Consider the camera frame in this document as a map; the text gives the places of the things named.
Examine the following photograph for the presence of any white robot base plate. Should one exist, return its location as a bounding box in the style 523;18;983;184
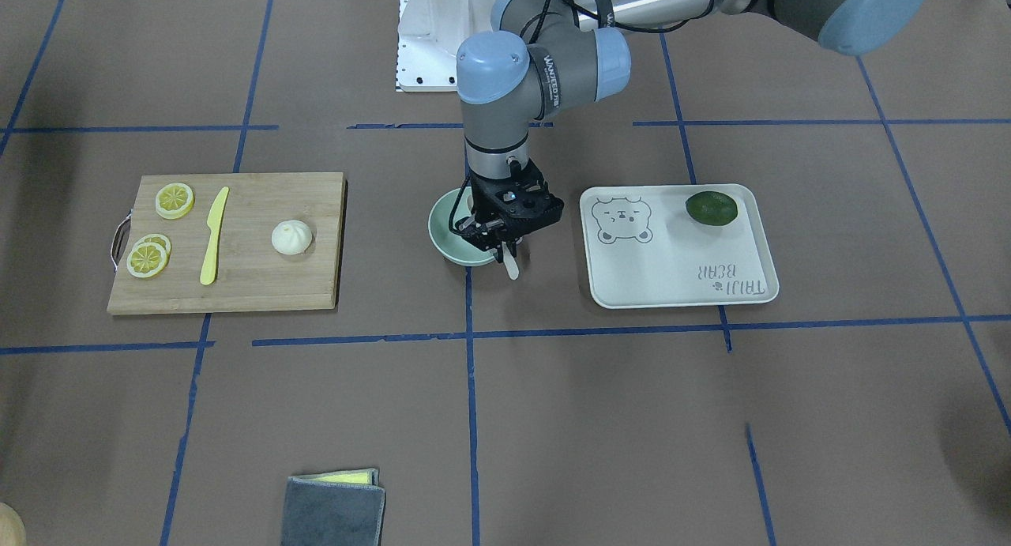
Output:
397;0;530;104

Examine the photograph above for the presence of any yellow plastic knife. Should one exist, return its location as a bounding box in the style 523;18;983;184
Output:
199;186;229;286

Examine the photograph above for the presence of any white steamed bun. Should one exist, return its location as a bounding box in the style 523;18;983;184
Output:
271;220;314;257

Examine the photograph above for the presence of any folded grey yellow cloth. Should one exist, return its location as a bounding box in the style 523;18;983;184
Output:
280;468;385;545

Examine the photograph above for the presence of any light green bowl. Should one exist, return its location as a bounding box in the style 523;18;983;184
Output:
427;187;496;266

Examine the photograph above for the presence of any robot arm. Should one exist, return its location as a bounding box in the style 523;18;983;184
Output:
447;0;924;264

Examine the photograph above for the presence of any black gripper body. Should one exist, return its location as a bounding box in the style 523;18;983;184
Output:
452;160;566;250

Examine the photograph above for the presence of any dark green avocado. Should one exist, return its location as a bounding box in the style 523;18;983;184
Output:
685;190;739;228

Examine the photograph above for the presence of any upper lemon slice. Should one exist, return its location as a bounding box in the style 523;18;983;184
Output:
154;182;194;220

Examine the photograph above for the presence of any white bear serving tray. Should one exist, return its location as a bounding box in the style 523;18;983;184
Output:
579;185;780;310

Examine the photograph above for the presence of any bamboo cutting board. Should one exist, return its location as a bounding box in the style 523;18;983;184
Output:
107;172;347;315

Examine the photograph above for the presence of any wooden mug tree stand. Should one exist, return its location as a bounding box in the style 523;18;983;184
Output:
0;503;28;546

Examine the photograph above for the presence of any lemon slice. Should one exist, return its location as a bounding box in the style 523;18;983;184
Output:
126;241;169;279
154;182;194;220

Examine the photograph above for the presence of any hidden lemon slice underneath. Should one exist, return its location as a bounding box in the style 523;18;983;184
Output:
136;233;172;255

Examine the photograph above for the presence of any lower lemon slice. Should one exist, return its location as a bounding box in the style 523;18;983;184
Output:
126;241;169;279

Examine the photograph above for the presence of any white ceramic soup spoon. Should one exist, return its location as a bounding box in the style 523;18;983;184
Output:
502;241;521;281

